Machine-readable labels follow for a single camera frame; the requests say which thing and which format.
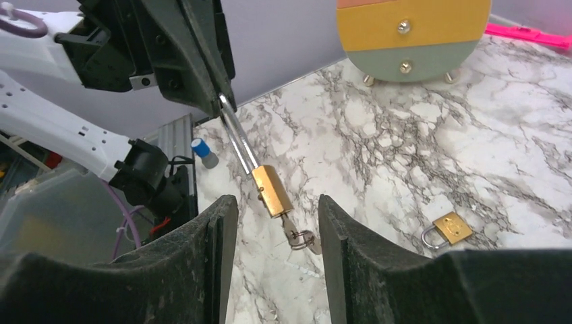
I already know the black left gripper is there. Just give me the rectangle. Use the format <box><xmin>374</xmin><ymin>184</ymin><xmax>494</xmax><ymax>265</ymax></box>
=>
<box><xmin>55</xmin><ymin>0</ymin><xmax>236</xmax><ymax>117</ymax></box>

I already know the pink marker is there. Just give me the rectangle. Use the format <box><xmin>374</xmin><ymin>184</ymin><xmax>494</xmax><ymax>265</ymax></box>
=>
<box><xmin>484</xmin><ymin>23</ymin><xmax>571</xmax><ymax>50</ymax></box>

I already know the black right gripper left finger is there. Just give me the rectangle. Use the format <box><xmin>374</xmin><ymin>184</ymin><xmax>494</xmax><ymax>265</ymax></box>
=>
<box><xmin>1</xmin><ymin>195</ymin><xmax>239</xmax><ymax>323</ymax></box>

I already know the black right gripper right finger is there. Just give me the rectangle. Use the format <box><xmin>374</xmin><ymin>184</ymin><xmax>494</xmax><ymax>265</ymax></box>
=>
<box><xmin>318</xmin><ymin>195</ymin><xmax>571</xmax><ymax>323</ymax></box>

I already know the blue capped bottle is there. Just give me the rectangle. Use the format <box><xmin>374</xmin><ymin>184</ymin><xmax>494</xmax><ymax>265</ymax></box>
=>
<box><xmin>191</xmin><ymin>138</ymin><xmax>219</xmax><ymax>169</ymax></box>

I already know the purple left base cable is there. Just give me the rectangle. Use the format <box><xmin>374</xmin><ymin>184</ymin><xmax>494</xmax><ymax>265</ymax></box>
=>
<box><xmin>100</xmin><ymin>178</ymin><xmax>157</xmax><ymax>263</ymax></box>

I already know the round cream drawer box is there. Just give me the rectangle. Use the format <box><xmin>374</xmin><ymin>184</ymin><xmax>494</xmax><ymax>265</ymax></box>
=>
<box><xmin>336</xmin><ymin>0</ymin><xmax>492</xmax><ymax>86</ymax></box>

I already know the brass padlock with key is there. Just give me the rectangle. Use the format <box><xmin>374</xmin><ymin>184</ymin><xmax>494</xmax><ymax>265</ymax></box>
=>
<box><xmin>420</xmin><ymin>212</ymin><xmax>474</xmax><ymax>250</ymax></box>

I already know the small brass padlock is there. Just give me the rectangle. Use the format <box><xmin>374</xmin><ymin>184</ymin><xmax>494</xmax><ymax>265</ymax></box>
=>
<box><xmin>219</xmin><ymin>94</ymin><xmax>322</xmax><ymax>255</ymax></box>

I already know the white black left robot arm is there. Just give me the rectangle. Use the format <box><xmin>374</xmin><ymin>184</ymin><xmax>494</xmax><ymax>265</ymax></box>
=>
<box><xmin>1</xmin><ymin>0</ymin><xmax>235</xmax><ymax>217</ymax></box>

